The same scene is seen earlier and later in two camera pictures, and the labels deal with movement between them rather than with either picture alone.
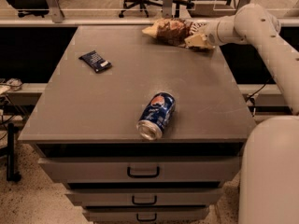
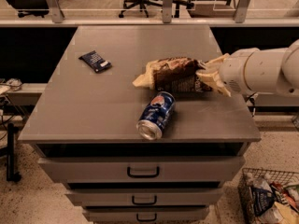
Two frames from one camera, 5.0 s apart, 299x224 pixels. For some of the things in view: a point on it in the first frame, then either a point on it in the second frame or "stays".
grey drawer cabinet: x=138 y=131 stays
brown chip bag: x=173 y=31 → x=173 y=75
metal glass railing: x=138 y=5 stays
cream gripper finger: x=199 y=40 → x=213 y=79
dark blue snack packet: x=95 y=62 stays
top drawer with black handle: x=142 y=170 stays
